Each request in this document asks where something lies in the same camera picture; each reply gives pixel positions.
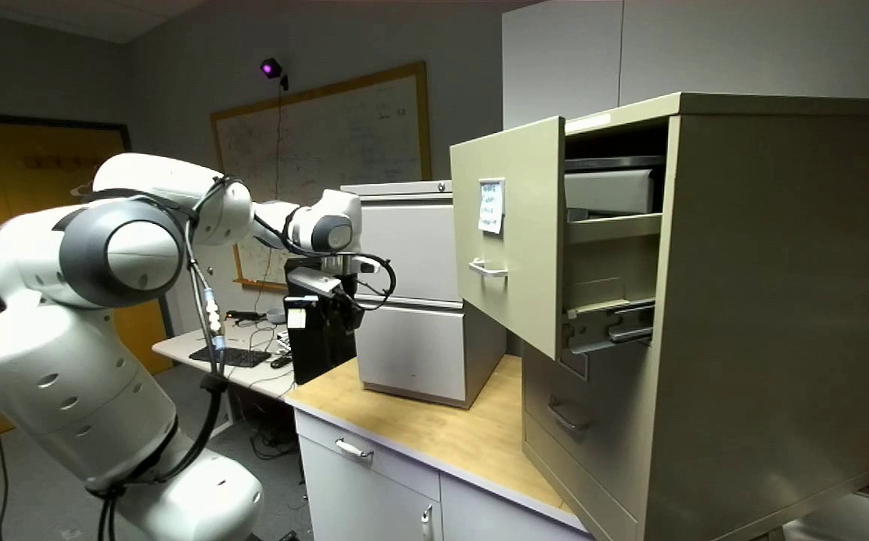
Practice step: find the beige metal file cabinet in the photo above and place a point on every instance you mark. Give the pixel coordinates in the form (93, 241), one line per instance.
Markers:
(781, 321)

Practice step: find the wood-framed whiteboard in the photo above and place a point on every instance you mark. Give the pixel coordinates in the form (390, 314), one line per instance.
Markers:
(331, 131)

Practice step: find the beige file cabinet drawer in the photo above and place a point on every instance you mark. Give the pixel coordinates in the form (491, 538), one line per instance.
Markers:
(513, 229)

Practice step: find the beige closed cabinet drawer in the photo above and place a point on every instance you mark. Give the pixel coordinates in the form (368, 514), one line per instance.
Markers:
(585, 461)

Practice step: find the black computer mouse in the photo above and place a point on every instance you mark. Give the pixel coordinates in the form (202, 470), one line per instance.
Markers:
(280, 362)

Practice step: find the grey two-drawer file cabinet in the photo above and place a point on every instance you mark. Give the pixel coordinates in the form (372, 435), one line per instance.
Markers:
(412, 342)

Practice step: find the white counter base cabinet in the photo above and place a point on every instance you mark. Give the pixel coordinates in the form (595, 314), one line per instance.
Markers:
(372, 498)

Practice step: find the black keyboard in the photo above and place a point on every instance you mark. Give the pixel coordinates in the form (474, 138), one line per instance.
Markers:
(228, 356)

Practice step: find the camera with purple light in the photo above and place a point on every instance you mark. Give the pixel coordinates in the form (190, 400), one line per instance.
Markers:
(271, 69)

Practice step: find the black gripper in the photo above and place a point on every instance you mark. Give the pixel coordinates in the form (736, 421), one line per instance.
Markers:
(313, 285)

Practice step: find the light office desk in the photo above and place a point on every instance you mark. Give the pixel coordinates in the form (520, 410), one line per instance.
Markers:
(252, 376)

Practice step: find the white drawer label card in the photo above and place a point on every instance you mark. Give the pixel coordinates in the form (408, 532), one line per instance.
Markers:
(491, 204)

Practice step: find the black computer tower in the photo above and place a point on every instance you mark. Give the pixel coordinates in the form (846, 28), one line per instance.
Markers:
(319, 351)

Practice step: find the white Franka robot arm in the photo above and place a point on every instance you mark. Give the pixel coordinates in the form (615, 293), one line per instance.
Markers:
(73, 371)

